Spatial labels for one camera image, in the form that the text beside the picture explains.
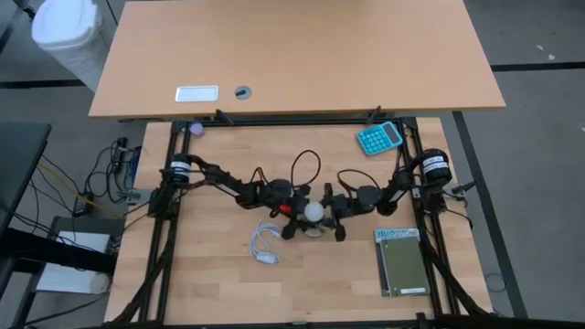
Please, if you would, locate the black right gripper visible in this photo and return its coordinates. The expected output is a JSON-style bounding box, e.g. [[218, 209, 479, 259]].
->
[[323, 182, 367, 242]]

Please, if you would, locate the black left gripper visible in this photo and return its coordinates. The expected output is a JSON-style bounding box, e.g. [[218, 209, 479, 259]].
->
[[281, 194, 337, 241]]

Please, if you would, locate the brass lamp socket base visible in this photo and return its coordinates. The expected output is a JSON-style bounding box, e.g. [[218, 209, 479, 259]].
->
[[303, 221, 331, 239]]

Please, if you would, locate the white light bulb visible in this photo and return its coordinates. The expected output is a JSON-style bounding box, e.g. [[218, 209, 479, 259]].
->
[[303, 201, 325, 223]]

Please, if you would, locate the white lamp power cord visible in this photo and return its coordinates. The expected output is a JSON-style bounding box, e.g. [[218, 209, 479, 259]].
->
[[249, 218, 283, 266]]

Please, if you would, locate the teal tray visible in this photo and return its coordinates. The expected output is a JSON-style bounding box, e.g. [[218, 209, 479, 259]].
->
[[356, 121, 404, 156]]

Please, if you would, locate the green spiral notebook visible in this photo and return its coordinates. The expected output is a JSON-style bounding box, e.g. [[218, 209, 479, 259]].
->
[[374, 227, 431, 298]]

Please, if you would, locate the light wooden desk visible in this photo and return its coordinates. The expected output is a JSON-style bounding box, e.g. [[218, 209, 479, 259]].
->
[[89, 0, 507, 119]]

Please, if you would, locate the black power adapter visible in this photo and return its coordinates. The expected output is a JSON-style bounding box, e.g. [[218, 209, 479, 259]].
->
[[72, 194, 91, 218]]

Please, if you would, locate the white computer case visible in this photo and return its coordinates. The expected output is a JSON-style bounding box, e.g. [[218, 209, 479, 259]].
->
[[36, 230, 113, 296]]

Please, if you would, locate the black desk foot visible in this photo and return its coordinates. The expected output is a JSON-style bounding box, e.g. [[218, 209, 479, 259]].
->
[[0, 227, 118, 275]]

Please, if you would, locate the black side table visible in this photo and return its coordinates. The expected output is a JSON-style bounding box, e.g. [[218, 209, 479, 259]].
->
[[0, 121, 52, 234]]

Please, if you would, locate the white trash bin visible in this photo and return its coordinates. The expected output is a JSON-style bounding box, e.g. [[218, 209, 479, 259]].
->
[[30, 0, 105, 92]]

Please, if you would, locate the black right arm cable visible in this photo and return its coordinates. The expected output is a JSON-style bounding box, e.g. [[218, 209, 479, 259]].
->
[[336, 168, 380, 193]]

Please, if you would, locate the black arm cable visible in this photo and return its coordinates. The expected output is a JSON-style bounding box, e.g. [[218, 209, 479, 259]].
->
[[336, 168, 380, 193], [290, 149, 322, 188]]

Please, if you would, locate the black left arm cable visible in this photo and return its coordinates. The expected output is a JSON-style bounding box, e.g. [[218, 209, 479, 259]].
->
[[290, 149, 322, 188]]

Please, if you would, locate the black aluminium table frame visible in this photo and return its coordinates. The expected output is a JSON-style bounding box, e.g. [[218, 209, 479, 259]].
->
[[104, 116, 495, 329]]

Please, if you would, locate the blue floor cable loop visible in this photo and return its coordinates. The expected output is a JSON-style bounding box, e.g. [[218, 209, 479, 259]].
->
[[484, 271, 507, 293]]

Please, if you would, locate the black floor cable bundle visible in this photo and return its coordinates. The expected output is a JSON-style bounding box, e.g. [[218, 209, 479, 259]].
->
[[84, 136, 141, 205]]

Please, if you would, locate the yellow floor cable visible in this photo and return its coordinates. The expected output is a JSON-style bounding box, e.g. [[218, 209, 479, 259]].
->
[[36, 162, 120, 219]]

